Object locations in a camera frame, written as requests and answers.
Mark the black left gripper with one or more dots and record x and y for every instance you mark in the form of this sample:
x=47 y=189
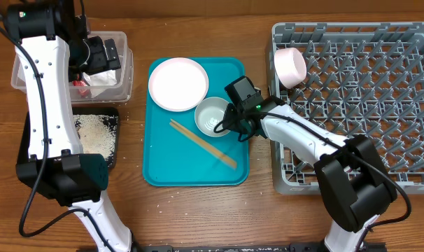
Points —
x=101 y=63

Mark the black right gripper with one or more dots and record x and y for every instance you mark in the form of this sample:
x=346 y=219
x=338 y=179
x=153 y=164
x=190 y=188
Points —
x=232 y=119

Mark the grey bowl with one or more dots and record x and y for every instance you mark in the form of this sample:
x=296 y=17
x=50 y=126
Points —
x=209 y=113

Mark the white napkin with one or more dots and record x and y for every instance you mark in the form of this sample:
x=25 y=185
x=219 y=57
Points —
x=99 y=82

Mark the red candy wrapper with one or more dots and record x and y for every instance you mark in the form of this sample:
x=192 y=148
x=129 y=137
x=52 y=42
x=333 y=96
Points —
x=82 y=87

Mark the large white pink-rimmed plate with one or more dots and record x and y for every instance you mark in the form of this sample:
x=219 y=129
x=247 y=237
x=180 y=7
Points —
x=178 y=84

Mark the small pink bowl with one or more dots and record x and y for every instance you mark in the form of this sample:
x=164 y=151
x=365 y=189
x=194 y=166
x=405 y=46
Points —
x=290 y=67

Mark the leftover white rice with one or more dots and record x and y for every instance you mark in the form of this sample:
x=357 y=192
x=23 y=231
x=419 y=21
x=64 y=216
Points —
x=96 y=134

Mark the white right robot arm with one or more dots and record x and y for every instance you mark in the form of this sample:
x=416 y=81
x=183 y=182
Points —
x=356 y=189

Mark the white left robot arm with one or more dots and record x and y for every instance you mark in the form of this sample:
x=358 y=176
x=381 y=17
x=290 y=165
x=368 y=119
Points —
x=55 y=47

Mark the clear plastic waste bin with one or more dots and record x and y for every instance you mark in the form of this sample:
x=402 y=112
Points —
x=121 y=92

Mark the black food waste tray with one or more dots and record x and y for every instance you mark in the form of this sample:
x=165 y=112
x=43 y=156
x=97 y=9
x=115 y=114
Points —
x=108 y=111

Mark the grey dishwasher rack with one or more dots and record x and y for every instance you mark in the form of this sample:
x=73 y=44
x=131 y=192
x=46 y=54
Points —
x=362 y=78

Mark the upper wooden chopstick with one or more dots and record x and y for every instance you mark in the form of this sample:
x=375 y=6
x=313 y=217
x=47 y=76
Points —
x=205 y=143

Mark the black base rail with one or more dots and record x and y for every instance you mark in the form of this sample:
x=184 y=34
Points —
x=292 y=247

